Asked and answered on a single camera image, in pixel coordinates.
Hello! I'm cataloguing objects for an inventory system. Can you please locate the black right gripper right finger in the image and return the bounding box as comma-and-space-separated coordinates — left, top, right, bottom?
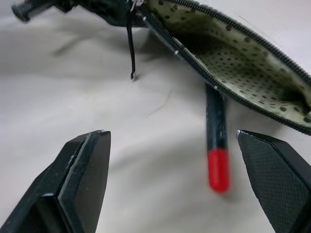
236, 130, 311, 233

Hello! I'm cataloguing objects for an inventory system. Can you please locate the black grid pouch dotted lining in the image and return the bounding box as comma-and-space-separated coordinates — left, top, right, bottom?
103, 0, 311, 136

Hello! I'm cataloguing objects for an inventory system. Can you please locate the black marker with red cap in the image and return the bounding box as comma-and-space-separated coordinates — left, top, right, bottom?
205, 82, 230, 194

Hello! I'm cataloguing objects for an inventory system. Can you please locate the black zipper pull cord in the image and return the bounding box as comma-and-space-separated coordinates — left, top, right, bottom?
126, 0, 144, 80

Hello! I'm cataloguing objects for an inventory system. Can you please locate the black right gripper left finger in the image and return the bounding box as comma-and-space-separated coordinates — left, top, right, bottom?
0, 130, 112, 233

